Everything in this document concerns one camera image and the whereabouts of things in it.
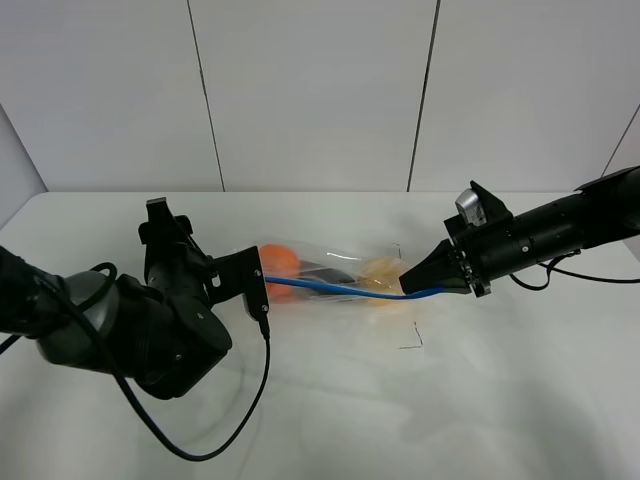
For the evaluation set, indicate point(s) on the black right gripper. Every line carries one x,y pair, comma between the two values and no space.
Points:
486,252

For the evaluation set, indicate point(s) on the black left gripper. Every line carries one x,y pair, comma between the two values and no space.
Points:
174,264

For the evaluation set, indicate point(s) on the clear blue-zip plastic bag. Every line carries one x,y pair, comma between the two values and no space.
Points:
307,292

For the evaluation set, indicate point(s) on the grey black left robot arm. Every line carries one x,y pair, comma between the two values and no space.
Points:
161,332

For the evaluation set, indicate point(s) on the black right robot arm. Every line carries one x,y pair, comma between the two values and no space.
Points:
602,211

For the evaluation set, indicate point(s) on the yellow pear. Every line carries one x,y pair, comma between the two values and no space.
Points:
381,275

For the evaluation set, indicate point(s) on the orange fruit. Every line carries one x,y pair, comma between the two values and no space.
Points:
279,261

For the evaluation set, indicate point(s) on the dark purple eggplant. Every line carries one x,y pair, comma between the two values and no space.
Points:
315,272

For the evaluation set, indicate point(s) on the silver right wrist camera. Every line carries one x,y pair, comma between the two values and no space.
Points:
469,207

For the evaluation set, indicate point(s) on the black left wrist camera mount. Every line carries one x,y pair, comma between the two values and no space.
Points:
239,274

